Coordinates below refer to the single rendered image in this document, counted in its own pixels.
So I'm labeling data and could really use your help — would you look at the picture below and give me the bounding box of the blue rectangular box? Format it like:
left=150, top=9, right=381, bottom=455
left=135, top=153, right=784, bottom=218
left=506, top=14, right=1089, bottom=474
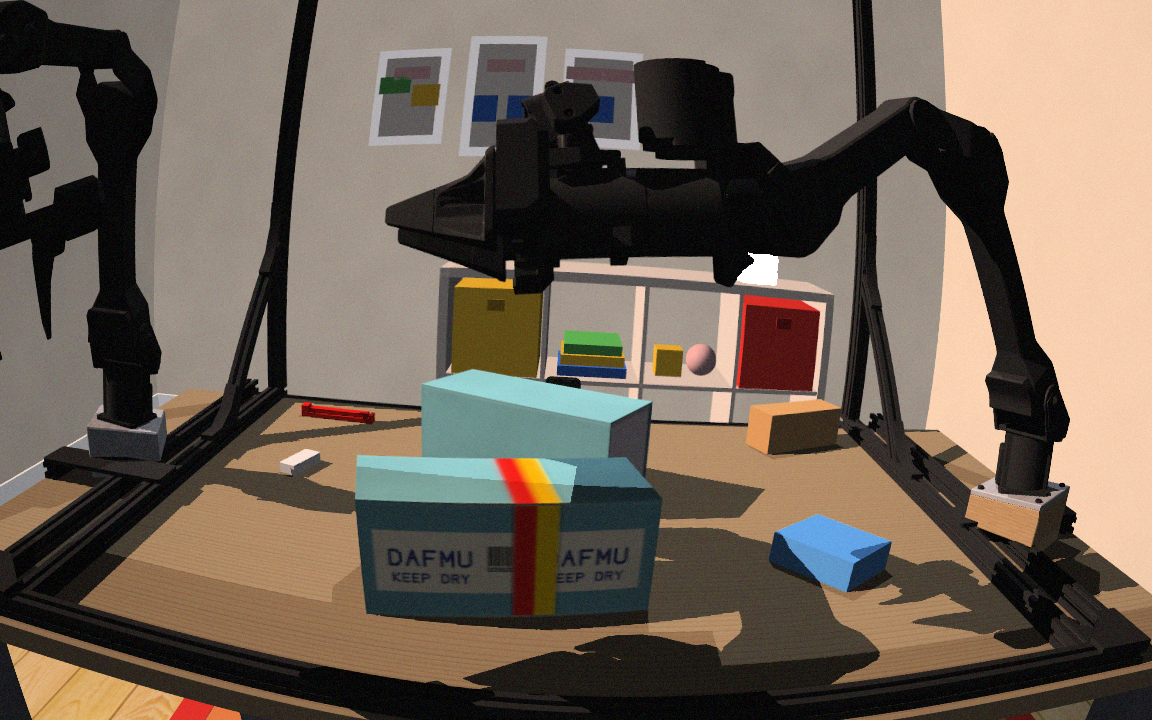
left=770, top=514, right=892, bottom=592

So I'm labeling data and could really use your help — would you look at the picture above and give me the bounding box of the white rectangular block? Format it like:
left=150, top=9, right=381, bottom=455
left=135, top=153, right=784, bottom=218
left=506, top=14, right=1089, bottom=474
left=280, top=449, right=320, bottom=476

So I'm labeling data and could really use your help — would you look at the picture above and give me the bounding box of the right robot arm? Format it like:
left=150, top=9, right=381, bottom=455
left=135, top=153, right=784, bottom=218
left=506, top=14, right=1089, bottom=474
left=0, top=0, right=162, bottom=429

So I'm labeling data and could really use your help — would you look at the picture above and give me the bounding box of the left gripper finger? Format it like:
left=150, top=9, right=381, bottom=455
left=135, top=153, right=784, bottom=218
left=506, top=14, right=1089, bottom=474
left=385, top=145, right=497, bottom=252
left=397, top=229, right=506, bottom=282

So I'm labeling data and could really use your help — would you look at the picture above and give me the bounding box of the light blue cardboard box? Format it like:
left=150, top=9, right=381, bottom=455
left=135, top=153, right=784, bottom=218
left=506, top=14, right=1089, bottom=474
left=420, top=369, right=653, bottom=478

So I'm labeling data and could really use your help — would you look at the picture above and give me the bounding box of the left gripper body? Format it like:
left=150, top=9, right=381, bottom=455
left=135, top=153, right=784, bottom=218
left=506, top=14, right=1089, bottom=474
left=493, top=118, right=647, bottom=294

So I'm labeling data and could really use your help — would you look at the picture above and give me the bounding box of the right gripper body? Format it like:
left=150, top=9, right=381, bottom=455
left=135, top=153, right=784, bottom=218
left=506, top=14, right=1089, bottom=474
left=0, top=175, right=107, bottom=250

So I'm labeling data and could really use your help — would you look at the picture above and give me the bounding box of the light blue box sleeve with red and yellow band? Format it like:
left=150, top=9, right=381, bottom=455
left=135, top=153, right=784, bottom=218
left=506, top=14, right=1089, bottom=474
left=355, top=455, right=662, bottom=617

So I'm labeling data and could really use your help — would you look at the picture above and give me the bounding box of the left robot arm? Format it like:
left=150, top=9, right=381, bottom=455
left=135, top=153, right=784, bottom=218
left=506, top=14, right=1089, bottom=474
left=521, top=58, right=1070, bottom=497

